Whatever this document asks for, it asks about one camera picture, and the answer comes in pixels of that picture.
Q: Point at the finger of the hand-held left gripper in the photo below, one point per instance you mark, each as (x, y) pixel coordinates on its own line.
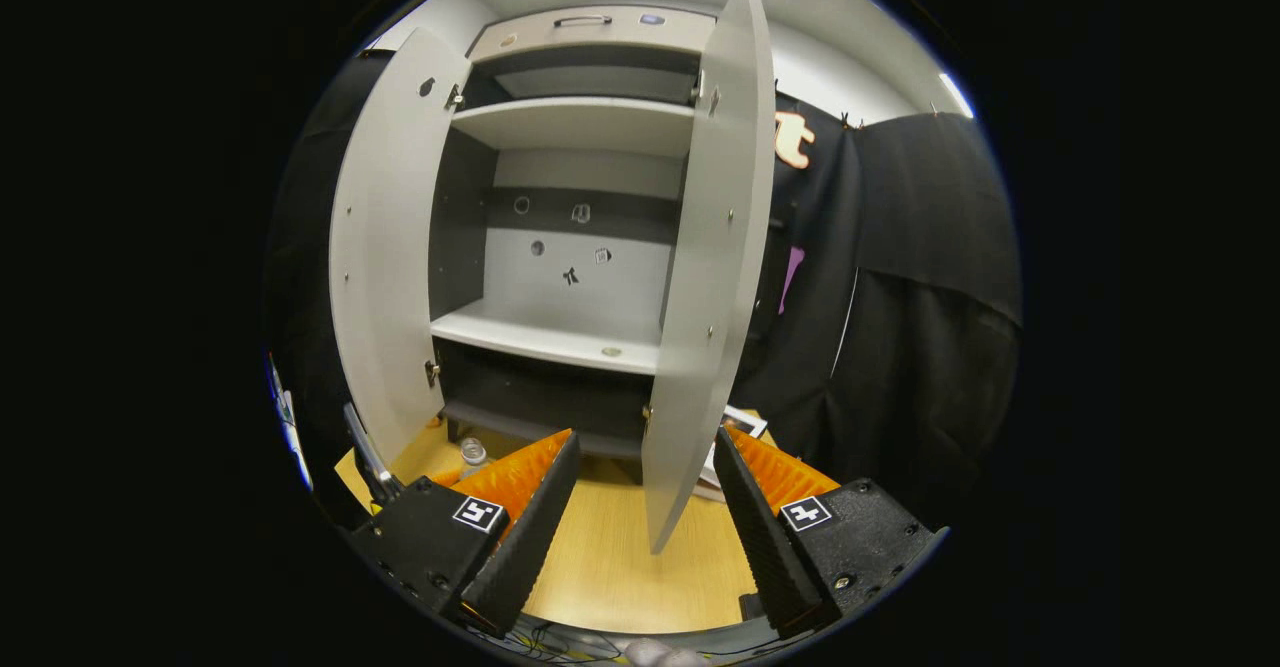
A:
(372, 457)

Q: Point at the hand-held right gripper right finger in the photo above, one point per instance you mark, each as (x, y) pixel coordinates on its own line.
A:
(765, 537)

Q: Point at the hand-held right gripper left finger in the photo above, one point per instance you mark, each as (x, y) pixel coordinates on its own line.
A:
(530, 537)

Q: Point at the green label plastic bottle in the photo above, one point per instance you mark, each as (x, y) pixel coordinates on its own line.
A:
(473, 455)

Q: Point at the grey cabinet door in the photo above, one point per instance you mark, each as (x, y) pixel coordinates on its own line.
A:
(715, 277)
(395, 247)

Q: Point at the grey cabinet drawer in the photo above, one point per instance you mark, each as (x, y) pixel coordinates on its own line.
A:
(600, 35)

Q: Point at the white book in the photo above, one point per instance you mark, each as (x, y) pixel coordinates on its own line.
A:
(712, 477)

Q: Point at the ceiling light panel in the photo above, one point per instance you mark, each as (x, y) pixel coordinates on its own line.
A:
(955, 95)

